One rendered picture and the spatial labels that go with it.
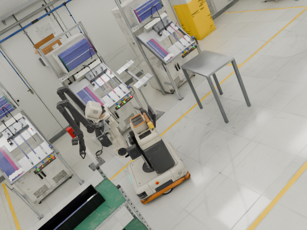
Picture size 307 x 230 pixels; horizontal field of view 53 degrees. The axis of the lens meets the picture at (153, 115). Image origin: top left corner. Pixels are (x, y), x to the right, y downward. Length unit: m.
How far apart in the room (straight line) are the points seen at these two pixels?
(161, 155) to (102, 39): 3.73
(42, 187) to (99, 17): 3.53
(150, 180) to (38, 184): 1.99
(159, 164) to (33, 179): 2.16
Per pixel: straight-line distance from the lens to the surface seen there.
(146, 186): 3.66
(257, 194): 3.40
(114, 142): 3.47
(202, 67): 4.24
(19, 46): 6.21
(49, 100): 6.42
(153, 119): 3.43
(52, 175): 5.04
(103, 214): 2.63
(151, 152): 3.45
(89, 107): 3.28
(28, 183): 5.00
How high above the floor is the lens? 2.58
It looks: 29 degrees down
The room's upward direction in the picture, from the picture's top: 29 degrees counter-clockwise
